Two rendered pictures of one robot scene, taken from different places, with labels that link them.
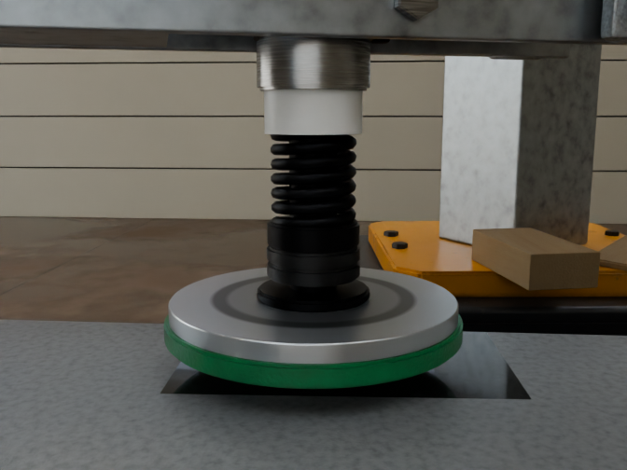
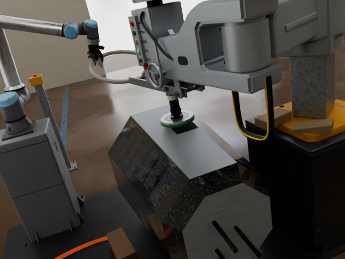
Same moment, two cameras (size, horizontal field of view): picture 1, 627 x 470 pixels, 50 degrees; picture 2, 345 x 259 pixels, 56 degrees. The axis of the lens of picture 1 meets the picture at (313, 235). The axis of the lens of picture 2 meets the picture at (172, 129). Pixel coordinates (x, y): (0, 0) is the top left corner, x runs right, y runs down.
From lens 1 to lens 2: 192 cm
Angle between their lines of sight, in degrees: 71
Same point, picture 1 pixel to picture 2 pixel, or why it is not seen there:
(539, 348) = (195, 131)
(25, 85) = not seen: outside the picture
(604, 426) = (173, 138)
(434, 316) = (174, 122)
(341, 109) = (169, 97)
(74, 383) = not seen: hidden behind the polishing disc
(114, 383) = not seen: hidden behind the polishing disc
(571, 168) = (313, 95)
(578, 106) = (314, 77)
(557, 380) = (184, 134)
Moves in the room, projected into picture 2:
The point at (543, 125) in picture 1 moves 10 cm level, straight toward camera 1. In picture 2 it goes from (299, 82) to (282, 86)
